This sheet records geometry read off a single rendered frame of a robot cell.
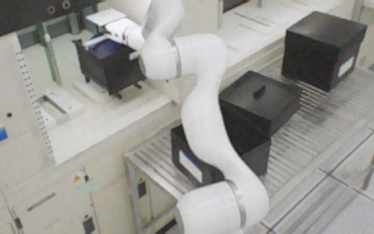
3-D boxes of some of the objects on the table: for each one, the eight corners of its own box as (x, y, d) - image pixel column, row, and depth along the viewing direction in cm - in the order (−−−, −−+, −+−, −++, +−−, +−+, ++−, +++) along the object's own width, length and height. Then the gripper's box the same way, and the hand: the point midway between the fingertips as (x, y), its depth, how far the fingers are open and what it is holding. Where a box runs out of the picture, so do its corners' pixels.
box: (328, 94, 199) (341, 47, 183) (277, 72, 215) (284, 29, 199) (355, 70, 215) (368, 25, 200) (306, 52, 231) (315, 9, 215)
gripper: (149, 19, 152) (121, 5, 163) (113, 33, 144) (84, 17, 154) (151, 37, 157) (122, 22, 168) (116, 52, 148) (88, 35, 159)
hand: (108, 21), depth 160 cm, fingers closed on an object, 3 cm apart
